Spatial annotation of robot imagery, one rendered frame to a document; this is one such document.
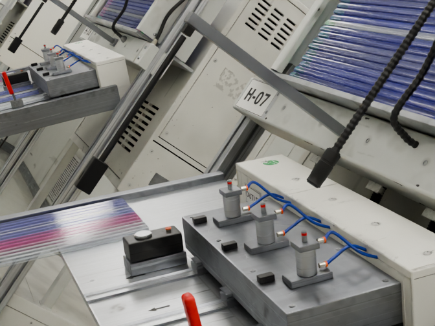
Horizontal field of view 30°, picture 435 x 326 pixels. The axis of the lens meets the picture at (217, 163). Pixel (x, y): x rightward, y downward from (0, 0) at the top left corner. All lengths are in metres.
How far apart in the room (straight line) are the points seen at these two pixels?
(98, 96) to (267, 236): 1.25
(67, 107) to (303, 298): 1.39
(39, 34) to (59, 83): 3.24
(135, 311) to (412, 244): 0.34
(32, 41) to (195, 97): 3.25
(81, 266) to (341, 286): 0.43
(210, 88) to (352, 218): 1.29
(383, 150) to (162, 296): 0.34
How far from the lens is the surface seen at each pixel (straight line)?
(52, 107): 2.15
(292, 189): 1.13
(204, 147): 2.28
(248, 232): 1.04
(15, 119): 2.14
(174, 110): 2.23
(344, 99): 1.16
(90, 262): 1.17
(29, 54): 5.42
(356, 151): 1.11
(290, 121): 1.29
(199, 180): 1.45
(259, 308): 0.90
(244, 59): 1.07
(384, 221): 0.99
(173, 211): 1.33
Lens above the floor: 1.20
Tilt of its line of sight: level
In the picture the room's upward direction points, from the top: 34 degrees clockwise
